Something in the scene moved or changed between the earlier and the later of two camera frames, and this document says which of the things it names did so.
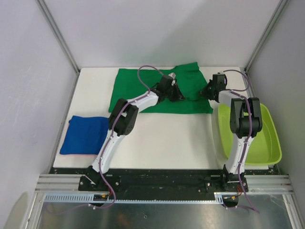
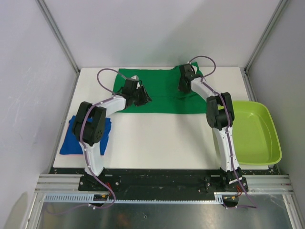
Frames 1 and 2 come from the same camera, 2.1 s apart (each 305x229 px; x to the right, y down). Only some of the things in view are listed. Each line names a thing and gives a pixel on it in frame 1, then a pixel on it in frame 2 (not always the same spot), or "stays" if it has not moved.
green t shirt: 128,84 stays
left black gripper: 178,95 -> 145,98
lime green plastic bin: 265,149 stays
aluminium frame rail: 257,184 stays
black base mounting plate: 129,181 stays
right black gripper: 204,92 -> 181,88
